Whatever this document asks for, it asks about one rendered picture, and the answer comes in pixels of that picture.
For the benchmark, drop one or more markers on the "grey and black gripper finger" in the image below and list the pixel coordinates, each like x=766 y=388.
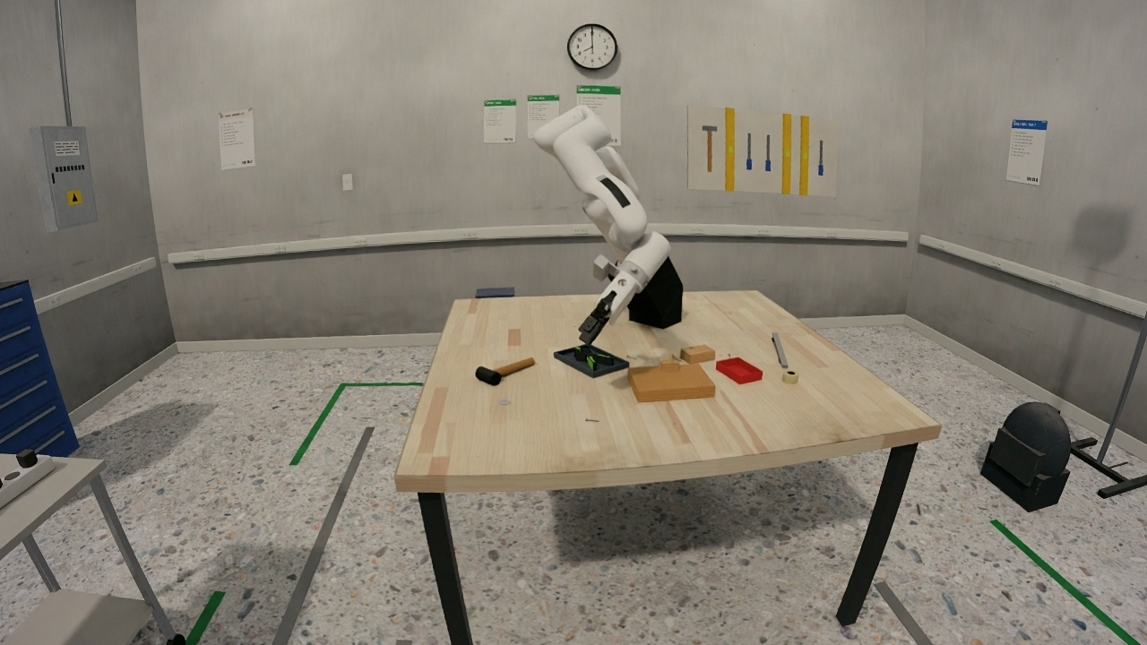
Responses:
x=592 y=322
x=588 y=341

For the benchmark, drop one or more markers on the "grey long flat bar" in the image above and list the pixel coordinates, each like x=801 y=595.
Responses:
x=778 y=347

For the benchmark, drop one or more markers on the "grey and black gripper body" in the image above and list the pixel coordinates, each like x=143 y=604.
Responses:
x=624 y=295

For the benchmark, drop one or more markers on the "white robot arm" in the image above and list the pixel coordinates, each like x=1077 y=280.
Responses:
x=575 y=151

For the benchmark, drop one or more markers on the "red open tray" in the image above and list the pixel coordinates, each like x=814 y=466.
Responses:
x=739 y=371

